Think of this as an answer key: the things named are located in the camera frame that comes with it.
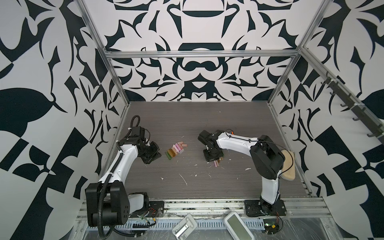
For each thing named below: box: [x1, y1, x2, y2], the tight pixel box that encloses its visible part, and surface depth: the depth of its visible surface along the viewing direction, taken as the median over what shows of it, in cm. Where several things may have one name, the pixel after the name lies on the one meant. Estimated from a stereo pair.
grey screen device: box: [223, 211, 255, 240], surface depth 68 cm
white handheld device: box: [172, 214, 198, 240], surface depth 70 cm
